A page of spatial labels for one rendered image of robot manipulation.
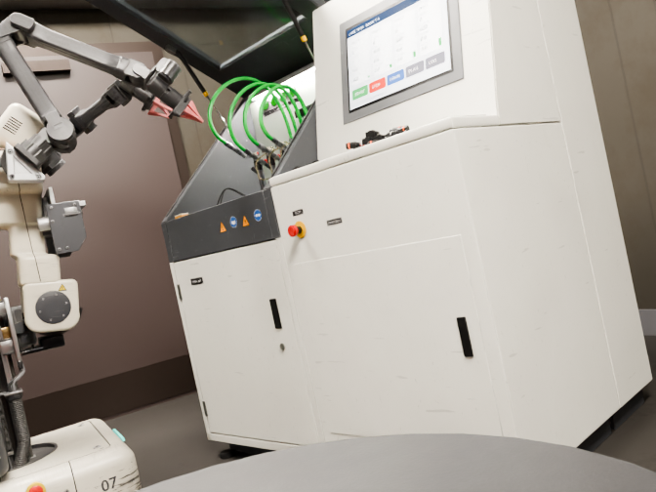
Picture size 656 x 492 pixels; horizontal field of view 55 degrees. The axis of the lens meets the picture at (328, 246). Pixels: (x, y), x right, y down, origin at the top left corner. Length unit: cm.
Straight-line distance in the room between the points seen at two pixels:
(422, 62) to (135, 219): 241
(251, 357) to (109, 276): 177
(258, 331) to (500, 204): 96
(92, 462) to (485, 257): 126
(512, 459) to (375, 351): 153
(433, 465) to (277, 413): 195
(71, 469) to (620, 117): 261
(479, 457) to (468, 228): 127
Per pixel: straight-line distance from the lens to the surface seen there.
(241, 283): 220
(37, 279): 217
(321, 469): 31
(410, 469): 29
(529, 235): 175
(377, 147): 168
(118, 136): 400
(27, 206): 222
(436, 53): 190
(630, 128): 318
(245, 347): 227
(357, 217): 175
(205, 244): 234
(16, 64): 223
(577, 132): 213
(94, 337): 386
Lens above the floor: 76
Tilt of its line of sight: 1 degrees down
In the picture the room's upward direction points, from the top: 12 degrees counter-clockwise
